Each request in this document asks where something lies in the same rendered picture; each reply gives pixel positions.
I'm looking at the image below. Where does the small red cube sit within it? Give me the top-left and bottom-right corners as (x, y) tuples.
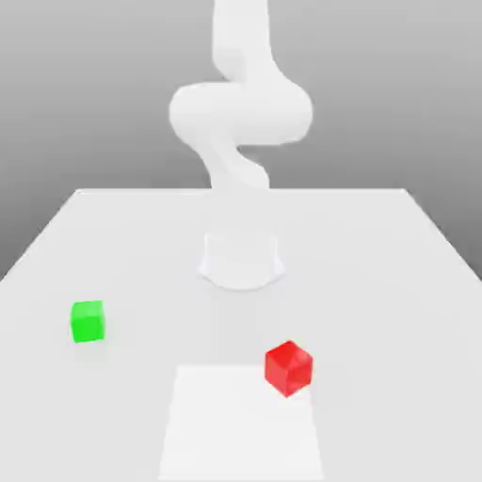
(264, 339), (314, 399)

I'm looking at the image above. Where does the small green cube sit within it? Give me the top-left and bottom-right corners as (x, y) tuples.
(70, 299), (107, 345)

